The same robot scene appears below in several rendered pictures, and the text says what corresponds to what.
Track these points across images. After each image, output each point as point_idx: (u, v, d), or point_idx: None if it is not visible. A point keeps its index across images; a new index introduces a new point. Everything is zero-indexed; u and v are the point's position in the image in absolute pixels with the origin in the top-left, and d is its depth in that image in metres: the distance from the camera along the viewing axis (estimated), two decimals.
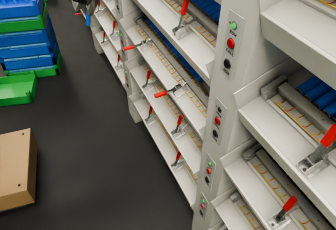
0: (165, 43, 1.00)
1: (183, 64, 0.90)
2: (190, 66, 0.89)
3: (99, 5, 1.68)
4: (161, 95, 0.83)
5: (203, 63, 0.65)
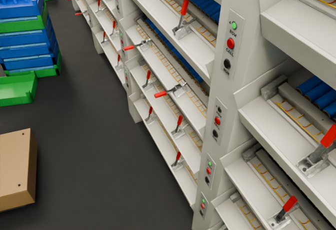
0: (165, 43, 1.00)
1: (183, 64, 0.90)
2: (190, 66, 0.89)
3: (99, 5, 1.68)
4: (161, 95, 0.83)
5: (203, 63, 0.65)
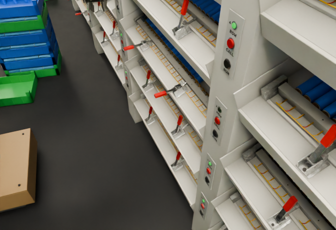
0: (165, 43, 1.00)
1: (183, 64, 0.90)
2: (190, 66, 0.89)
3: (99, 5, 1.68)
4: (161, 95, 0.83)
5: (203, 63, 0.65)
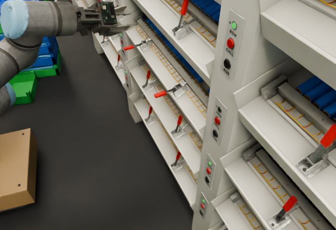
0: (165, 43, 1.00)
1: (183, 64, 0.90)
2: (190, 66, 0.89)
3: None
4: (161, 95, 0.83)
5: (203, 63, 0.65)
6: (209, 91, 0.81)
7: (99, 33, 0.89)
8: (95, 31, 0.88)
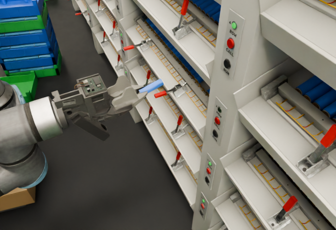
0: (165, 43, 1.00)
1: (183, 64, 0.90)
2: (190, 66, 0.89)
3: (99, 5, 1.68)
4: (161, 95, 0.83)
5: (203, 63, 0.65)
6: (209, 91, 0.81)
7: (104, 119, 0.68)
8: (97, 119, 0.68)
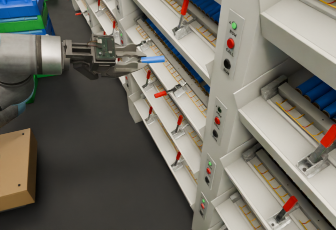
0: (165, 43, 1.00)
1: (183, 64, 0.90)
2: (190, 66, 0.89)
3: (99, 5, 1.68)
4: (161, 95, 0.83)
5: (203, 63, 0.65)
6: (209, 91, 0.81)
7: (101, 74, 0.74)
8: (95, 71, 0.74)
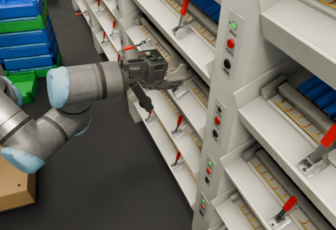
0: (169, 40, 1.00)
1: None
2: None
3: (99, 5, 1.68)
4: None
5: (203, 63, 0.65)
6: None
7: (157, 88, 0.76)
8: (151, 87, 0.76)
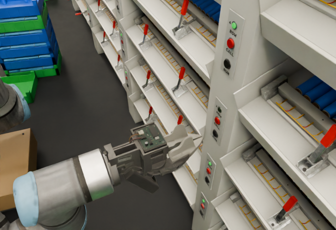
0: (169, 40, 1.00)
1: None
2: None
3: (99, 5, 1.68)
4: (183, 74, 0.82)
5: (203, 63, 0.65)
6: None
7: (160, 173, 0.59)
8: (152, 173, 0.59)
